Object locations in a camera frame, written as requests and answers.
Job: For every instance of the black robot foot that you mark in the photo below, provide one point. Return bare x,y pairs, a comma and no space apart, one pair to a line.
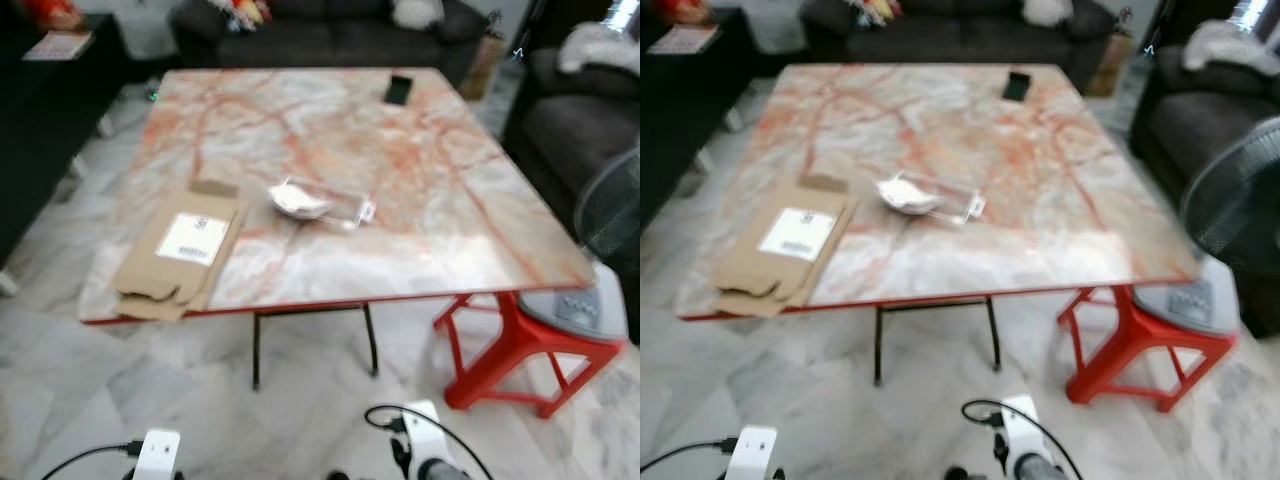
957,473
337,476

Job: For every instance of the red plastic stool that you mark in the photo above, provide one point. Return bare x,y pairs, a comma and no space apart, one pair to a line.
520,350
1140,345

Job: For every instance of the clear plastic package with paper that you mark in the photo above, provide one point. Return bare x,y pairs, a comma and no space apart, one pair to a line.
300,200
908,194

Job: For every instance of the marble top folding table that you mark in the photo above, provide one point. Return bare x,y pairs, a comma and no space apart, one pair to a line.
400,170
1040,170

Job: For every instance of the flattened cardboard box with label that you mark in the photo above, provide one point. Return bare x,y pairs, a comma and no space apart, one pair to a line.
150,270
750,270

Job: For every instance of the grey standing fan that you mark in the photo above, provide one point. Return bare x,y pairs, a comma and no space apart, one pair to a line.
1230,190
610,215

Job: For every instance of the dark grey armchair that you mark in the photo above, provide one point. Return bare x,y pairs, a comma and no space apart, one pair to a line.
560,130
1190,120

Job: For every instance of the black phone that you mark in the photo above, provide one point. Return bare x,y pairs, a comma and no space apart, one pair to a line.
398,89
1016,85

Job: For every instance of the brown cardboard box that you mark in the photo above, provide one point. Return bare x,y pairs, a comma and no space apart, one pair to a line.
1108,62
483,65

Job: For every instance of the dark grey sofa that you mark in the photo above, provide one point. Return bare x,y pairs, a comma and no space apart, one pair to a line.
960,40
330,40

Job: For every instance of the white plush cushion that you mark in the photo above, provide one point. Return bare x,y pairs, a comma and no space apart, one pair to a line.
1047,11
417,12

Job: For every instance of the black low cabinet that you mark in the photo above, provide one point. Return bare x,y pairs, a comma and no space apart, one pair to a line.
50,140
690,120

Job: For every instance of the white blanket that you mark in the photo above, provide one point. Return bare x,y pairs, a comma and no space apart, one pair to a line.
1230,45
600,48

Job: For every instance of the colourful toy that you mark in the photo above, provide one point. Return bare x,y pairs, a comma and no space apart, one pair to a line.
247,10
875,10

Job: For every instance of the red and white magazine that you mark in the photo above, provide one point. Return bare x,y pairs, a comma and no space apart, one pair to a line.
705,40
57,45

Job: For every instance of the red item on cabinet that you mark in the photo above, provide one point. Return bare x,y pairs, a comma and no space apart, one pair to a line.
690,8
50,12

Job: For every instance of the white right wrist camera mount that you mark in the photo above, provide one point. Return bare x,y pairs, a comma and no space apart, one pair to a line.
1022,432
422,435

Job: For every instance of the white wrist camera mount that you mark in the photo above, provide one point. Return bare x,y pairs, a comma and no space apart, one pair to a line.
158,456
752,453
422,435
1022,432

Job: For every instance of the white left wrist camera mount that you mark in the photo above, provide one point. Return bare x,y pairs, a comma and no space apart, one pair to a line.
158,456
752,453

